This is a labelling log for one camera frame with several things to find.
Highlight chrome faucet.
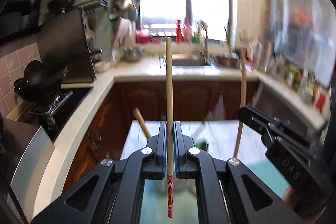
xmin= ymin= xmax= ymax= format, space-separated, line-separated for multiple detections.
xmin=198 ymin=20 xmax=209 ymax=59

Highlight green plastic utensil holder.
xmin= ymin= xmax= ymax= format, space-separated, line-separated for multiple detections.
xmin=195 ymin=138 xmax=209 ymax=152

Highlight wooden cutting board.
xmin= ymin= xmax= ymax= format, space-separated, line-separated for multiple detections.
xmin=111 ymin=18 xmax=136 ymax=50

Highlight plastic bag on cabinet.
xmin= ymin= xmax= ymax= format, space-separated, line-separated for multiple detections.
xmin=211 ymin=93 xmax=226 ymax=121

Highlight dark wood cabinets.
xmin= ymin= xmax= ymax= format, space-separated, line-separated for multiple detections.
xmin=63 ymin=80 xmax=259 ymax=193

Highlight white small bowl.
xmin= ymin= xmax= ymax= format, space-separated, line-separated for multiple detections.
xmin=94 ymin=61 xmax=110 ymax=73

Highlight steel appliance side panel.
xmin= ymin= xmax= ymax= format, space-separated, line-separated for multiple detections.
xmin=37 ymin=8 xmax=96 ymax=84

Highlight black gas stove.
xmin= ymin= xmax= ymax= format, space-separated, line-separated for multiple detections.
xmin=19 ymin=87 xmax=93 ymax=143

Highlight steel mixing bowl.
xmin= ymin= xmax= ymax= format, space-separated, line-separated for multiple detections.
xmin=123 ymin=47 xmax=145 ymax=62

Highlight steel sink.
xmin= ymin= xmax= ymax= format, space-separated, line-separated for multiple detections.
xmin=172 ymin=59 xmax=211 ymax=67

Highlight red plastic basin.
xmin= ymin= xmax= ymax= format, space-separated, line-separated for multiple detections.
xmin=135 ymin=30 xmax=151 ymax=44

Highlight red bottle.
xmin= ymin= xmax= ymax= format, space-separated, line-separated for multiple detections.
xmin=176 ymin=19 xmax=182 ymax=43

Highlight leaf print tablecloth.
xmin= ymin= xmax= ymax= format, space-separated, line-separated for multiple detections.
xmin=119 ymin=120 xmax=289 ymax=224

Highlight light wooden chopstick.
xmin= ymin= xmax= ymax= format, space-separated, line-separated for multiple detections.
xmin=234 ymin=50 xmax=247 ymax=158

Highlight light chopstick red end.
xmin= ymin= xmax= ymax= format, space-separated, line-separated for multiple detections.
xmin=166 ymin=38 xmax=174 ymax=218

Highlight black wok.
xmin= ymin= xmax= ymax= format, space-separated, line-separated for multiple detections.
xmin=14 ymin=60 xmax=68 ymax=102

